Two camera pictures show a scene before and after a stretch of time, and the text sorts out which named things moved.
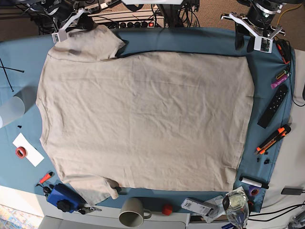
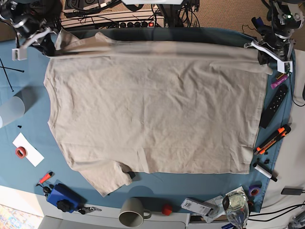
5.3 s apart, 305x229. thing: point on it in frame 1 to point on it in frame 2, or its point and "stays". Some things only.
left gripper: (85, 23) to (47, 46)
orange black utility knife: (280, 134) stays
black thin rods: (10, 68) stays
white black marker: (254, 183) to (264, 172)
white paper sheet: (33, 155) stays
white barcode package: (197, 206) stays
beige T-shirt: (176, 121) stays
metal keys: (86, 210) stays
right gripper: (260, 42) to (284, 66)
